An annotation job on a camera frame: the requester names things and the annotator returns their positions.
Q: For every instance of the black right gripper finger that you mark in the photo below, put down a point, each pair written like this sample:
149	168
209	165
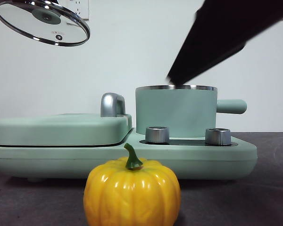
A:
214	40

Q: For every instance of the yellow toy pumpkin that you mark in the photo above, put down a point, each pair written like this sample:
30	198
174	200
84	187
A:
132	195

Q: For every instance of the glass lid with green knob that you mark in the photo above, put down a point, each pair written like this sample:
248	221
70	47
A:
26	22

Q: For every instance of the silver control knob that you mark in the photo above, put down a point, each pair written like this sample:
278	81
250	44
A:
156	135
218	136

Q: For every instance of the green breakfast machine base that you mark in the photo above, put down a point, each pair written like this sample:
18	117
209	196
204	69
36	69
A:
202	162

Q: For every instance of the green griddle cover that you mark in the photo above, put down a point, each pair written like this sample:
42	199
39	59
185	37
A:
61	130

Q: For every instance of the white wall socket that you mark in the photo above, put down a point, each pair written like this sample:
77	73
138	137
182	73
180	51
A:
83	8

